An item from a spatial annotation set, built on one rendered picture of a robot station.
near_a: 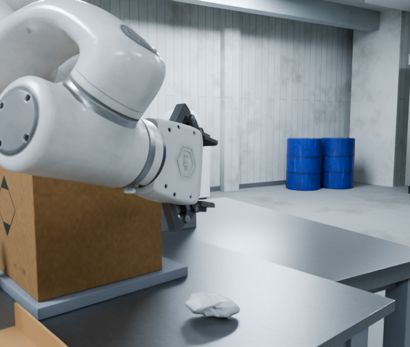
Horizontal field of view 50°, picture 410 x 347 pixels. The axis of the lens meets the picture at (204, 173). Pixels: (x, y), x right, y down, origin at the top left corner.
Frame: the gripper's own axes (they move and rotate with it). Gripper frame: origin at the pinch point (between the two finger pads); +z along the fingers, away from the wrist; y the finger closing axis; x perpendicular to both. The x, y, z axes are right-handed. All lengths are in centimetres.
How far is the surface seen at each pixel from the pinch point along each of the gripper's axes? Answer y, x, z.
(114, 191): -2.3, 20.1, 3.3
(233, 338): -23.1, -3.7, 3.9
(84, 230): -9.2, 22.5, -0.6
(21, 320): -22.3, 22.6, -11.1
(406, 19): 363, 42, 712
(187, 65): 243, 327, 484
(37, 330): -22.5, 16.9, -12.9
